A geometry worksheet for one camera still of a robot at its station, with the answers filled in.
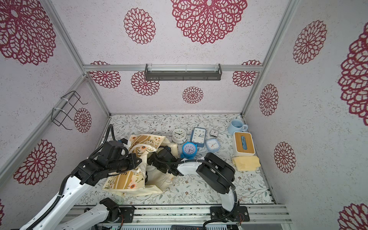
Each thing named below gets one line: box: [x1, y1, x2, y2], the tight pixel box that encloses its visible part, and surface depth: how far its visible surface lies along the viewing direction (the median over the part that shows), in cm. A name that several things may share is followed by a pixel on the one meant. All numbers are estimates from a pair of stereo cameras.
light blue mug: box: [227, 118, 248, 136], surface depth 108 cm
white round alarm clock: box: [172, 128, 187, 145], surface depth 104 cm
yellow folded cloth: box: [231, 155, 262, 172], surface depth 93 cm
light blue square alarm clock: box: [205, 138, 221, 153], surface depth 102 cm
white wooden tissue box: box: [232, 131, 256, 157], surface depth 98 cm
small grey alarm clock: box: [209, 129, 219, 138], surface depth 108 cm
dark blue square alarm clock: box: [190, 126, 207, 148], surface depth 105 cm
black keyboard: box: [171, 223, 207, 230], surface depth 70 cm
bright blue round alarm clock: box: [180, 140, 198, 160], surface depth 99 cm
